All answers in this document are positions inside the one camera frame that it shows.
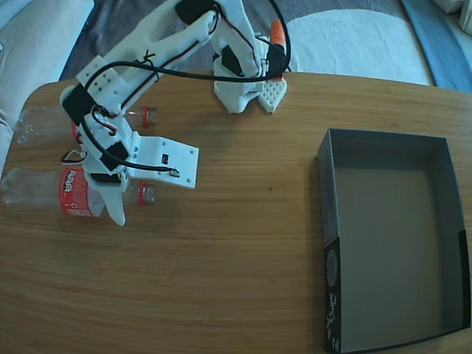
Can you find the clear bottle red printed label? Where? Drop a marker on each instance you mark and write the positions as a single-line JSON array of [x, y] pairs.
[[40, 188]]

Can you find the clear bottle Coca-Cola script label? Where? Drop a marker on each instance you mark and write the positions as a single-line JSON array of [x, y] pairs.
[[37, 125]]

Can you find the grey cardboard box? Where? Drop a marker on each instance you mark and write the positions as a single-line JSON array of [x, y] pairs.
[[391, 239]]

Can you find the white sofa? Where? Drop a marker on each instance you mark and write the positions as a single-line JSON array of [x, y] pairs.
[[26, 55]]

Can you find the orange black clamp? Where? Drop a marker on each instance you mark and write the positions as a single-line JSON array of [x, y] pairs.
[[276, 31]]

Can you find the white rug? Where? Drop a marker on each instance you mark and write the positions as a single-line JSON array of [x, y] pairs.
[[368, 48]]

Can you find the blue rug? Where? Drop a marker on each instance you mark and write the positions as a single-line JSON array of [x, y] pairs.
[[442, 48]]

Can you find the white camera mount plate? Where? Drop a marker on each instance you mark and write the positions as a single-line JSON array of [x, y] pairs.
[[177, 155]]

